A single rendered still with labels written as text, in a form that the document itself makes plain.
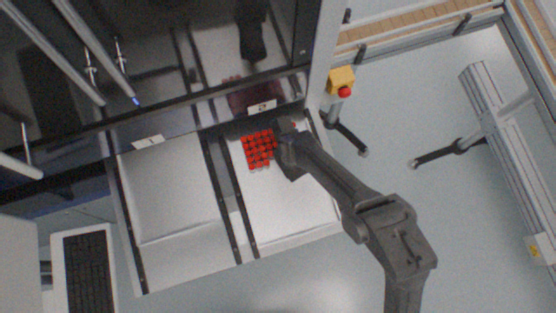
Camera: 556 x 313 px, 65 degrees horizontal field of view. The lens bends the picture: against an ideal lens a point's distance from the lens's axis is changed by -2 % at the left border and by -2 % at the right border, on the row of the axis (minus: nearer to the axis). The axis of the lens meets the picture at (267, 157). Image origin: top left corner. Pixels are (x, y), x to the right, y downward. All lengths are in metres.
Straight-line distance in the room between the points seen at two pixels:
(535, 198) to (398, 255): 1.29
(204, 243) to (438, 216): 1.37
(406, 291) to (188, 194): 0.82
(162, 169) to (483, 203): 1.66
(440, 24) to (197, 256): 1.08
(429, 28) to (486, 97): 0.52
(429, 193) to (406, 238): 1.66
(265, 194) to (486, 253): 1.39
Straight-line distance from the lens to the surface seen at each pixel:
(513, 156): 1.97
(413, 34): 1.57
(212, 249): 1.36
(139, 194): 1.43
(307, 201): 1.36
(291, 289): 2.23
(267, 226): 1.35
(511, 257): 2.51
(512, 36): 1.74
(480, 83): 2.03
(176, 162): 1.42
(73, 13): 0.67
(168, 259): 1.38
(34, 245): 1.58
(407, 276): 0.73
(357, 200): 0.79
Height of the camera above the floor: 2.22
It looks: 75 degrees down
